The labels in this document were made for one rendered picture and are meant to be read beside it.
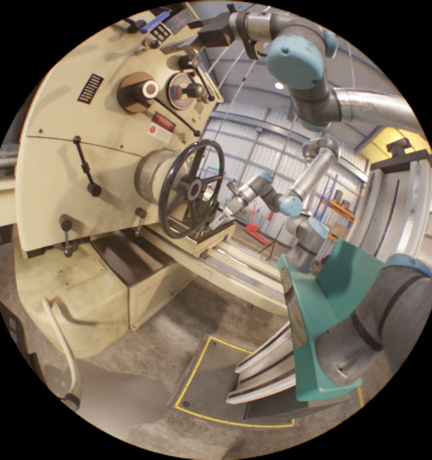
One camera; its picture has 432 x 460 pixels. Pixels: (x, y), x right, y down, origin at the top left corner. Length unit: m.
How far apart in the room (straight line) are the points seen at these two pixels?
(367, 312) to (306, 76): 0.34
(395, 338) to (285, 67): 0.33
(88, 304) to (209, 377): 0.85
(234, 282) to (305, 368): 1.02
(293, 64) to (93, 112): 0.44
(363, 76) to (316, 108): 7.34
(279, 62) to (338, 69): 7.33
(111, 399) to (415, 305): 1.43
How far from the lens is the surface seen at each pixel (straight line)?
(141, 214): 0.62
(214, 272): 1.23
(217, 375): 1.16
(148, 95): 0.49
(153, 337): 1.50
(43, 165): 0.47
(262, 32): 0.34
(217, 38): 0.35
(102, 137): 0.50
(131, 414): 1.36
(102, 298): 0.96
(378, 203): 0.72
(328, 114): 0.32
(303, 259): 0.67
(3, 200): 0.79
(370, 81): 7.71
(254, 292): 1.25
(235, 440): 1.55
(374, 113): 0.35
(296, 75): 0.23
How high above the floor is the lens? 1.36
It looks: 17 degrees down
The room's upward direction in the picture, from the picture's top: 23 degrees clockwise
